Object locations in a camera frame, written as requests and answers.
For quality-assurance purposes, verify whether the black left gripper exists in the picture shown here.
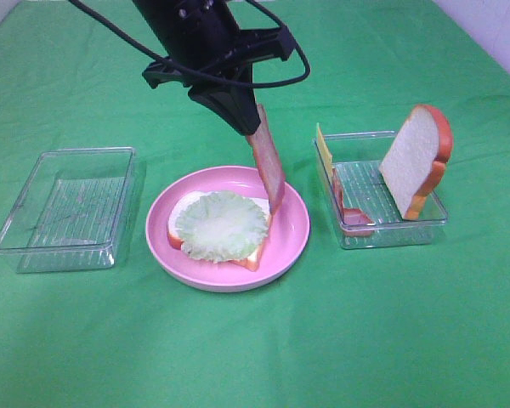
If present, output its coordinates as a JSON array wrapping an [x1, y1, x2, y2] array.
[[142, 25, 298, 136]]

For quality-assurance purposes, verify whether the toy bacon strip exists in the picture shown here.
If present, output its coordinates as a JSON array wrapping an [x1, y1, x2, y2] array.
[[331, 167, 373, 237], [246, 104, 286, 215]]

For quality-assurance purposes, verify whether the yellow toy cheese slice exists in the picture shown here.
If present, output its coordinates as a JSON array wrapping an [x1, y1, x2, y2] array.
[[315, 123, 333, 181]]

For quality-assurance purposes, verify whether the toy lettuce leaf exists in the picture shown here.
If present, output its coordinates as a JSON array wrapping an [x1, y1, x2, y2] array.
[[174, 190, 269, 264]]

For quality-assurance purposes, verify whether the toy bread slice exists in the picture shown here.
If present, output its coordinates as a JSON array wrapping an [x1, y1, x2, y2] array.
[[379, 105, 454, 220], [167, 191, 273, 272]]

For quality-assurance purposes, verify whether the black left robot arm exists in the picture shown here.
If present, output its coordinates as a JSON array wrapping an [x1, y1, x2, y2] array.
[[135, 1, 296, 135]]

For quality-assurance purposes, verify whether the clear plastic box right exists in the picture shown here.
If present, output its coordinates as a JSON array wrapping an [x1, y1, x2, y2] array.
[[314, 130, 448, 249]]

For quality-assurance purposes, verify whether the clear plastic box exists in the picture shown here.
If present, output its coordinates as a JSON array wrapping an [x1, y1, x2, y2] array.
[[0, 147, 136, 274], [314, 130, 448, 249]]

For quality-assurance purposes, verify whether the pink plate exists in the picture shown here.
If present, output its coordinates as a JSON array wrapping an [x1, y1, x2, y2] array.
[[145, 166, 310, 292]]

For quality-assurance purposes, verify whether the clear plastic box left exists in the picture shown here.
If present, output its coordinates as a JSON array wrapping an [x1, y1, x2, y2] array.
[[0, 147, 136, 274]]

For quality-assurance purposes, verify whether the green tablecloth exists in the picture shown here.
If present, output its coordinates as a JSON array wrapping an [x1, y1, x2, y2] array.
[[0, 1, 510, 407]]

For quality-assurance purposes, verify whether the black cable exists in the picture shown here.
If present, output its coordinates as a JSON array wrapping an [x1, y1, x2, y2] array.
[[67, 0, 312, 89]]

